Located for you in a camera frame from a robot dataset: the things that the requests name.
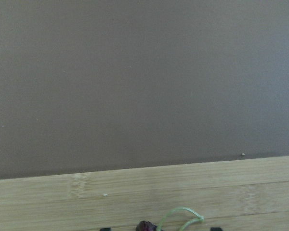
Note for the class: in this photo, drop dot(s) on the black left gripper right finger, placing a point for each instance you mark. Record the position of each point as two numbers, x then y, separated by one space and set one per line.
216 229

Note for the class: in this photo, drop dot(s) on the bamboo cutting board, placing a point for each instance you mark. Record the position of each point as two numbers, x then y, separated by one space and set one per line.
241 195

